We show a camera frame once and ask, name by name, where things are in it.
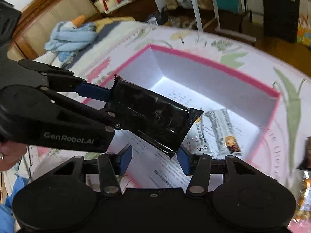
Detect black snack packet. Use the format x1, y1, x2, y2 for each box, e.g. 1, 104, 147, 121
104, 75, 203, 158

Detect white snack bar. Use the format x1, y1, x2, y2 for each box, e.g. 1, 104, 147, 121
205, 108, 241, 156
182, 115, 215, 158

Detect person left hand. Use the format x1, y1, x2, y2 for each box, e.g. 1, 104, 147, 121
0, 141, 27, 171

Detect pink cardboard box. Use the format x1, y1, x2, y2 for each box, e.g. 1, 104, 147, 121
101, 45, 280, 188

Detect floral bed sheet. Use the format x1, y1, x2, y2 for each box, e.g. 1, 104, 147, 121
4, 22, 311, 233

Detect wooden headboard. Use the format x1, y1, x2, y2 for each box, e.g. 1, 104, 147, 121
7, 0, 102, 61

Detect clear bag coated peanuts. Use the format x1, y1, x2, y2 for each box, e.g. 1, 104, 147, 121
289, 171, 310, 232

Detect blue blanket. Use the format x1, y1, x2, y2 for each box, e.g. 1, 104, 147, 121
44, 21, 97, 64

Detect wooden nightstand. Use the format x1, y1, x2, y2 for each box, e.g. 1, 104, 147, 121
102, 0, 160, 22

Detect colourful gift box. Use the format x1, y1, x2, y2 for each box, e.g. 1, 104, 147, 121
297, 15, 311, 47

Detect black suitcase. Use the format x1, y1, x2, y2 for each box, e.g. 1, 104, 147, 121
263, 0, 300, 43

